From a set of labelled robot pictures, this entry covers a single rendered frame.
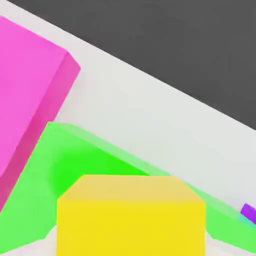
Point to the large green box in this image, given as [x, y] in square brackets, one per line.
[66, 160]

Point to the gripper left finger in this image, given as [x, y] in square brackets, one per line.
[42, 248]

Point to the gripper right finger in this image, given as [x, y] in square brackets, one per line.
[220, 248]

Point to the small yellow cube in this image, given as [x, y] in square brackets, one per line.
[130, 220]

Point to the small purple cube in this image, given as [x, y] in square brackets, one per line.
[249, 212]

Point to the large pink box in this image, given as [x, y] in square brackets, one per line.
[26, 90]

